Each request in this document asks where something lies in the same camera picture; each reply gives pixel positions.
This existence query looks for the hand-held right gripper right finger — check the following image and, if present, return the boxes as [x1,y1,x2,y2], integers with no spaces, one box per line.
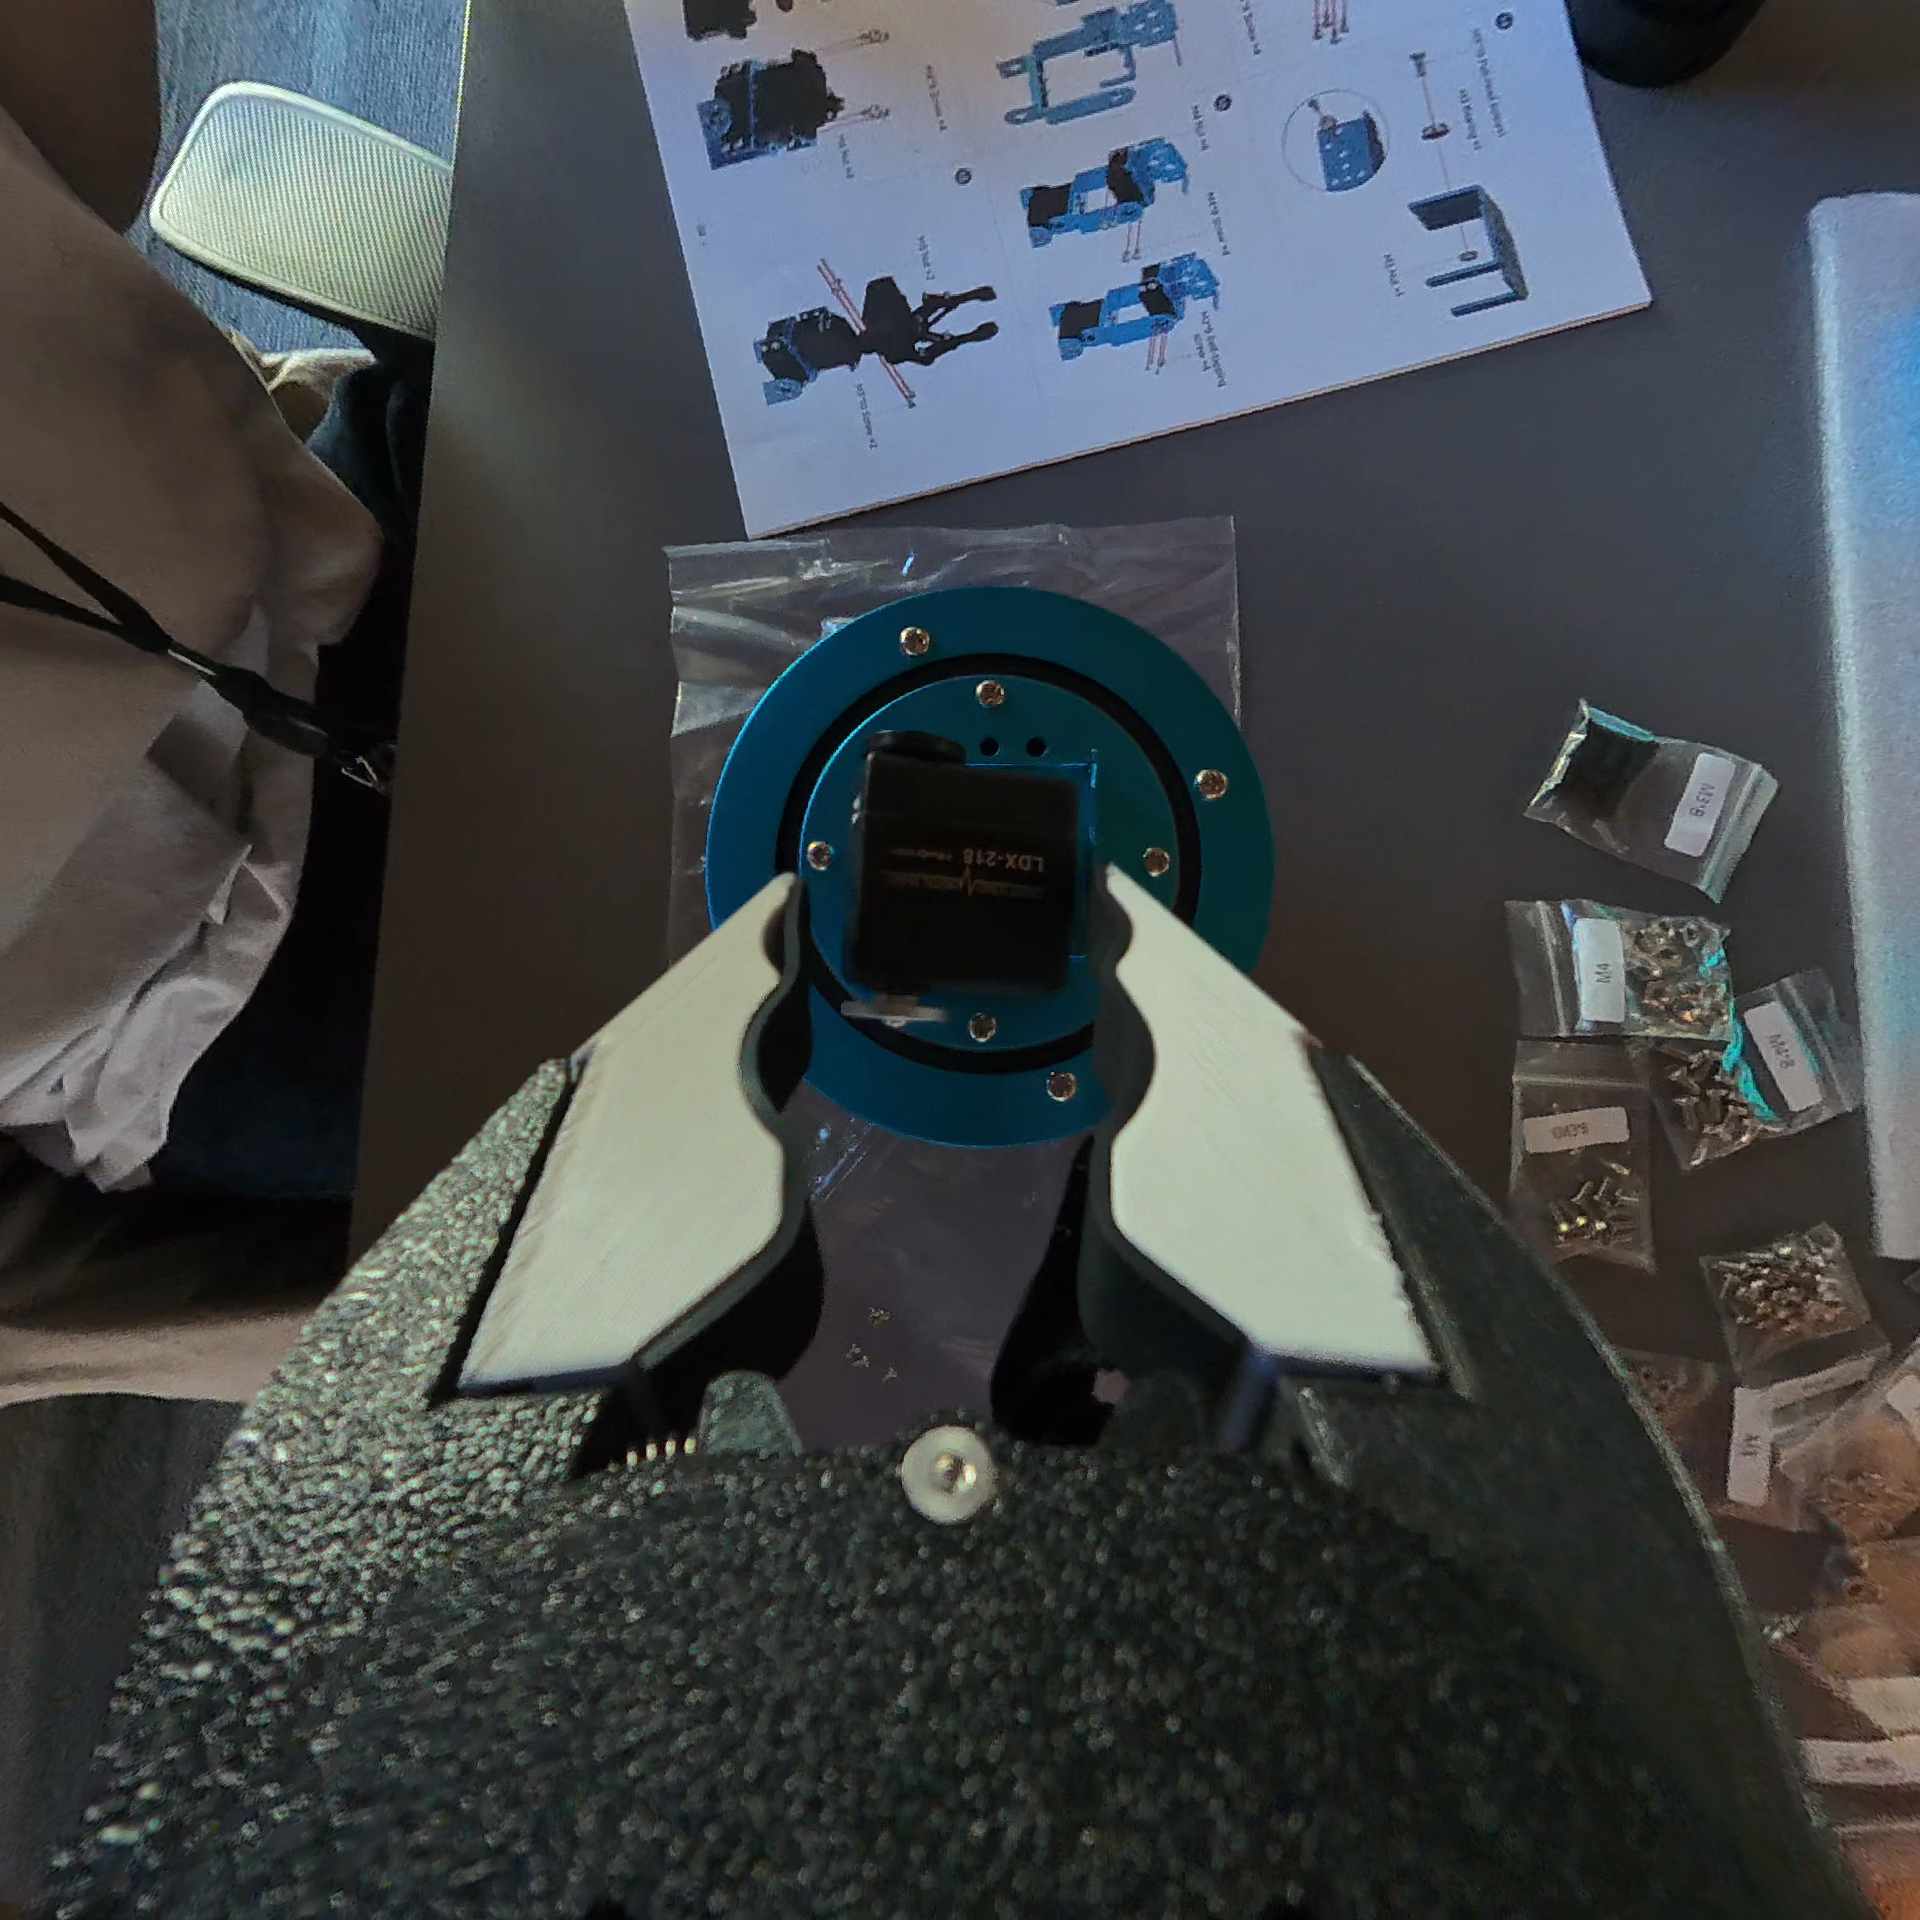
[993,866,1445,1456]

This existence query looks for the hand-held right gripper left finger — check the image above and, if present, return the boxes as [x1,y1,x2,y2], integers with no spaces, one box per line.
[455,874,825,1406]

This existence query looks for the black servo with silver horn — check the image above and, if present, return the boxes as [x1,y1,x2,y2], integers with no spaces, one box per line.
[837,726,1083,1023]

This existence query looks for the teal round robot base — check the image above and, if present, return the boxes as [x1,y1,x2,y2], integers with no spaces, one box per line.
[706,594,1274,1156]

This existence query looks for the grey desk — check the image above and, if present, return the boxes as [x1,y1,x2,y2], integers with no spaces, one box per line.
[346,0,1920,1920]

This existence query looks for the spread of hardware bags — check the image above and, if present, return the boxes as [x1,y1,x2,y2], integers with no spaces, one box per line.
[1508,697,1920,1800]

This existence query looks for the large clear plastic bag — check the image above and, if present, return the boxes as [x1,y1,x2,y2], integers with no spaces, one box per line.
[664,516,1241,1445]

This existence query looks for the black chest harness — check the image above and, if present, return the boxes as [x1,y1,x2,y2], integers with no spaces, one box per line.
[0,499,400,789]

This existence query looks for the white foam sheet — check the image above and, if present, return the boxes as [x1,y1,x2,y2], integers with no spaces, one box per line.
[1808,197,1920,1263]

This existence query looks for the white instruction booklet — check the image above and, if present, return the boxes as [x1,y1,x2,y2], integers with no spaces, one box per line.
[624,0,1654,541]

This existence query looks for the white mesh office chair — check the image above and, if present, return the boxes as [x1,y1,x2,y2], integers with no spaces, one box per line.
[147,80,455,339]

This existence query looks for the black screwdriver bit holder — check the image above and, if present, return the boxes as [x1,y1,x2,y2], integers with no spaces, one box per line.
[1567,0,1760,86]

